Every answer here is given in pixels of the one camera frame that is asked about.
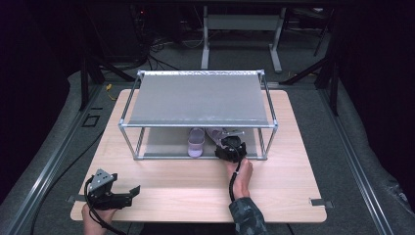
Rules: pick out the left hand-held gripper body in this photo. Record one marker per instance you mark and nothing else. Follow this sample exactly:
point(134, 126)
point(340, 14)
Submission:
point(104, 194)

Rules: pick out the purple star sandal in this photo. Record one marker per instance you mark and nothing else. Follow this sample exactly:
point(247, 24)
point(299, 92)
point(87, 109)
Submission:
point(215, 133)
point(196, 145)

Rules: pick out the yellow plug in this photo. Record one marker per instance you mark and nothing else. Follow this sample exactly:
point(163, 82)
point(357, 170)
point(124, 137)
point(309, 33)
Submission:
point(109, 88)

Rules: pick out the dark cabinet with red light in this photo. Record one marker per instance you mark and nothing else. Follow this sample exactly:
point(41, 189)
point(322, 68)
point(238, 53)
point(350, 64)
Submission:
point(120, 29)

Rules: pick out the person's right hand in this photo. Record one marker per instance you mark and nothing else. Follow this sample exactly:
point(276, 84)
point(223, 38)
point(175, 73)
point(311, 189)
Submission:
point(241, 179)

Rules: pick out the grey metal floor rail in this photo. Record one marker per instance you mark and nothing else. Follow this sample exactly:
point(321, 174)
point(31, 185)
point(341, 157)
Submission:
point(45, 169)
point(355, 166)

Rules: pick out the grey metal shoe rack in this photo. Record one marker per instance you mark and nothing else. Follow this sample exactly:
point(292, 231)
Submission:
point(199, 98)

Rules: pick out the person's left hand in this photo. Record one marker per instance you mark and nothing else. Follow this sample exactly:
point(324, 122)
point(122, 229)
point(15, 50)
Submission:
point(94, 220)

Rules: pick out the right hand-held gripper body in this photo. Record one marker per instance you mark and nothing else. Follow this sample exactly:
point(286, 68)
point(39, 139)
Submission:
point(231, 148)

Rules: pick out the white metal desk frame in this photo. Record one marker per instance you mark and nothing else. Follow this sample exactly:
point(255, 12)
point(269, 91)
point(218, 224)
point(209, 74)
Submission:
point(241, 23)

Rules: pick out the grey metal table bracket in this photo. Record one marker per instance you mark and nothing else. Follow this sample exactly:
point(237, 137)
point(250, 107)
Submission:
point(321, 203)
point(75, 198)

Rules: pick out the black metal stand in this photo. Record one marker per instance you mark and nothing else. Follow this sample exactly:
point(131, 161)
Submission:
point(329, 71)
point(89, 75)

